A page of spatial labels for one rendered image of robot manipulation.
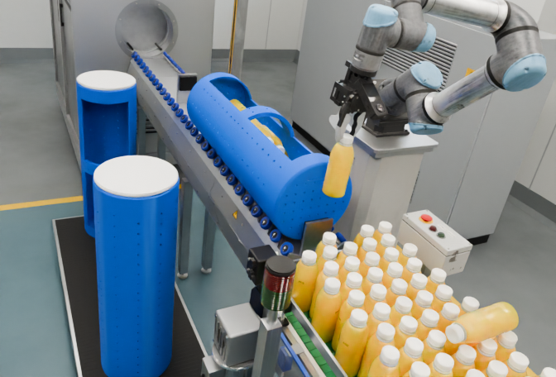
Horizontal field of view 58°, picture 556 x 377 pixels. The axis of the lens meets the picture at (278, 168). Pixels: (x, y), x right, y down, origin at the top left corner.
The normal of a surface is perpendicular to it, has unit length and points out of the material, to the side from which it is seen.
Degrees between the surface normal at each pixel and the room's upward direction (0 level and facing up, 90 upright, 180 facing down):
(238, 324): 0
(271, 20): 90
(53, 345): 0
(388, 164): 90
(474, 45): 90
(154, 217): 90
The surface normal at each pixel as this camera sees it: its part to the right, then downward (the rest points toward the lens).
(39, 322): 0.13, -0.88
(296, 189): 0.44, 0.47
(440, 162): -0.89, 0.10
